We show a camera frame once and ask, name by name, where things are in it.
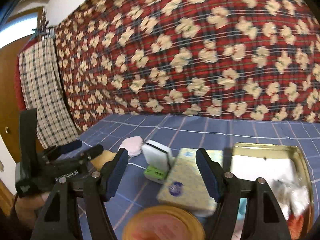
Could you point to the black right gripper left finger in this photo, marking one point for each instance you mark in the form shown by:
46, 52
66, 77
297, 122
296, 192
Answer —
59, 218

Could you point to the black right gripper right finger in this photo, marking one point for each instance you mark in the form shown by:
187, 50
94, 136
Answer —
263, 218

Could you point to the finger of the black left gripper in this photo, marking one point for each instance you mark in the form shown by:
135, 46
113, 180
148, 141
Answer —
83, 157
63, 149

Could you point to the yellow foam sponge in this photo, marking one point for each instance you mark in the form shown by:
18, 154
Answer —
99, 161

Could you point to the red embroidered sachet pouch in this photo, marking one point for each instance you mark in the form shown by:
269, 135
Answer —
295, 225

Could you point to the pink fluffy cloth pad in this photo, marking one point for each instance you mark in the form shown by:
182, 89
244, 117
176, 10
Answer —
133, 145

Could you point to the clear plastic packet bag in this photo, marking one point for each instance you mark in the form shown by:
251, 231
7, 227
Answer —
293, 198

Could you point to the left hand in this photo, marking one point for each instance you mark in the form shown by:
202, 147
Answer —
26, 208

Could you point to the blue plaid table cloth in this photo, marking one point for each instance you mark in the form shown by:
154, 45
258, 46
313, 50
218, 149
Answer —
135, 192

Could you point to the gold metal tin box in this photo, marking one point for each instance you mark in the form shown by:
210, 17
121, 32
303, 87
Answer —
274, 162

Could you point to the white melamine sponge block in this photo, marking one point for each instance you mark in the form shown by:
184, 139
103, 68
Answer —
157, 155

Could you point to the beige checked hanging cloth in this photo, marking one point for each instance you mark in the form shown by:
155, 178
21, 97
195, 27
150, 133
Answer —
42, 90

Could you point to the green white small box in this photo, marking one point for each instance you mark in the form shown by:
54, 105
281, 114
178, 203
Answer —
156, 175

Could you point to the wooden door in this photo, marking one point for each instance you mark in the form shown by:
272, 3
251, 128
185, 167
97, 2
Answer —
14, 36

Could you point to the red knitted cloth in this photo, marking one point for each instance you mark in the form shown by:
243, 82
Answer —
17, 80

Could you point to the yellow tissue pack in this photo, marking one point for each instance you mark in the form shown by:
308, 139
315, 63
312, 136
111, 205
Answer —
185, 188

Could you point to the round pink tin lid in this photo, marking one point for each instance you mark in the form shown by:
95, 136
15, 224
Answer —
163, 222

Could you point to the red plaid bear blanket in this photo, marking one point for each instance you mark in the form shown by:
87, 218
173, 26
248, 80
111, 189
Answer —
224, 59

